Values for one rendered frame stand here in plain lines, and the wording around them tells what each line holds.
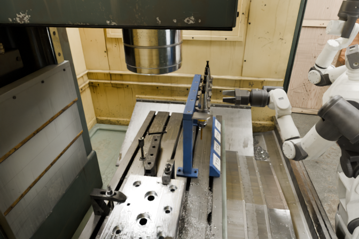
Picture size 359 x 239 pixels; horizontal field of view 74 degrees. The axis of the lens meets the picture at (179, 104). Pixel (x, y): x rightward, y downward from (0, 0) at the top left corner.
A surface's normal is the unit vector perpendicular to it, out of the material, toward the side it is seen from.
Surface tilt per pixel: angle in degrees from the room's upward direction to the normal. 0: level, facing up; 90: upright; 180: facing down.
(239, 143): 24
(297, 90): 89
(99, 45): 90
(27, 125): 90
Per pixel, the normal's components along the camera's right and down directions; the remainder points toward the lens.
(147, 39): -0.06, 0.46
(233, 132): -0.07, -0.62
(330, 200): 0.00, -0.89
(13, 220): 0.99, 0.06
